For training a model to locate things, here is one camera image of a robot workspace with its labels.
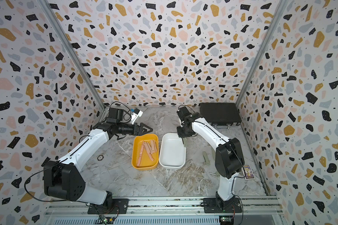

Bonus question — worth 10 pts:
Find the aluminium mounting rail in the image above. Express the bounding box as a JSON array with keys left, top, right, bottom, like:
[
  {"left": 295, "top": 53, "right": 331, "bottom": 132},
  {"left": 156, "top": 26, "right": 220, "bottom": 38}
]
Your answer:
[{"left": 43, "top": 196, "right": 287, "bottom": 225}]

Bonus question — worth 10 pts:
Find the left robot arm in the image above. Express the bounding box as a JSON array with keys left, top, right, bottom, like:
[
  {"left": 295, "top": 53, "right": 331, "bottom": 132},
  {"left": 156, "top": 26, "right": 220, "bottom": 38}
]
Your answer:
[{"left": 43, "top": 108, "right": 153, "bottom": 210}]

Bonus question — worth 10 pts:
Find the circuit board with wires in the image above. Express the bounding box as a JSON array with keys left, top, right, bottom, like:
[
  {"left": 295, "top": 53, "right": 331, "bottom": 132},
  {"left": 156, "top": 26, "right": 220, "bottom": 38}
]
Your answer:
[{"left": 100, "top": 215, "right": 114, "bottom": 225}]

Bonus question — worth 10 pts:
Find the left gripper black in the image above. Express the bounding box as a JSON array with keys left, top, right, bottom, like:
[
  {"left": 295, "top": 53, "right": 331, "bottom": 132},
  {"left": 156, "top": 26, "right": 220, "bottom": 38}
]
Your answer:
[{"left": 117, "top": 123, "right": 153, "bottom": 137}]

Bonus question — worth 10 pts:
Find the white storage box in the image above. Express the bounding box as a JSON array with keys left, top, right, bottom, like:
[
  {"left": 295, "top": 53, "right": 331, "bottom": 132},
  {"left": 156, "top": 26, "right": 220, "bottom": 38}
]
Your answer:
[{"left": 159, "top": 133, "right": 186, "bottom": 170}]

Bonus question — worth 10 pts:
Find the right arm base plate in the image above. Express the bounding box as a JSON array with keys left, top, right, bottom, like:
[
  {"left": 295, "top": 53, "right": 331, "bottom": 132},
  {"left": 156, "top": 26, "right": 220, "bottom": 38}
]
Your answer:
[{"left": 201, "top": 197, "right": 243, "bottom": 213}]

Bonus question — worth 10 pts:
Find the long pink fruit knife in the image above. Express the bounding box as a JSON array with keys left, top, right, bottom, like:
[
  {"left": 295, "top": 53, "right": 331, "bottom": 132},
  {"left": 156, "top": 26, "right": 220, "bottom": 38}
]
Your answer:
[{"left": 137, "top": 143, "right": 146, "bottom": 167}]

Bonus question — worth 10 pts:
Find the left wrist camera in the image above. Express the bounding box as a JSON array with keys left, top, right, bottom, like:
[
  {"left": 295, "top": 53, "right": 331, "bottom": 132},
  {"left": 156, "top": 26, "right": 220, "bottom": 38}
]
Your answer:
[{"left": 130, "top": 108, "right": 143, "bottom": 124}]

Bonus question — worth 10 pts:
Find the yellow storage box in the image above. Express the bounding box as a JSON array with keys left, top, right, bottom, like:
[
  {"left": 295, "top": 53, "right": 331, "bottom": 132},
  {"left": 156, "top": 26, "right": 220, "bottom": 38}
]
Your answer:
[{"left": 132, "top": 134, "right": 159, "bottom": 171}]

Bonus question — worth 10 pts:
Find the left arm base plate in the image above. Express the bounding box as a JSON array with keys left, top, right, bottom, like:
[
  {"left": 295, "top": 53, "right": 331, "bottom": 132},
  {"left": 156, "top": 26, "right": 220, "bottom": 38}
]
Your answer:
[{"left": 87, "top": 198, "right": 129, "bottom": 215}]

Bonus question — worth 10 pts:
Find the pink folding knife angled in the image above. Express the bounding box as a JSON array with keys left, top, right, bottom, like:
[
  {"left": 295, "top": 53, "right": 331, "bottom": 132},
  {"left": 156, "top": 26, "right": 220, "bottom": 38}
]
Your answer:
[{"left": 150, "top": 140, "right": 157, "bottom": 154}]

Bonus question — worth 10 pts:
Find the colourful card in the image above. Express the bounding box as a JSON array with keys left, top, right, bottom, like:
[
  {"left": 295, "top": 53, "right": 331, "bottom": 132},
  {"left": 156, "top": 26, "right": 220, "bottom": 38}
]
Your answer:
[{"left": 243, "top": 165, "right": 255, "bottom": 180}]

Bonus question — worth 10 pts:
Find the black carrying case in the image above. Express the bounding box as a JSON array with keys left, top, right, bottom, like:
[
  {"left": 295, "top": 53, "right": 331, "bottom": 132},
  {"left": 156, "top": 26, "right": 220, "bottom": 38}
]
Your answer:
[{"left": 200, "top": 103, "right": 242, "bottom": 126}]

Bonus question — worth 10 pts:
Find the pink folding knife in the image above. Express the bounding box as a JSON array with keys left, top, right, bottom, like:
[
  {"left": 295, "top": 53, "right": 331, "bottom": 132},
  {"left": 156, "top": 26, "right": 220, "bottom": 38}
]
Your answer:
[{"left": 144, "top": 142, "right": 152, "bottom": 155}]

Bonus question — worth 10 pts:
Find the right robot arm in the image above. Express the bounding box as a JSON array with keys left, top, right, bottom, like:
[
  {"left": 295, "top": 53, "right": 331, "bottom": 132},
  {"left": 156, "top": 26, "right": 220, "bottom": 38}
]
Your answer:
[{"left": 177, "top": 106, "right": 245, "bottom": 211}]

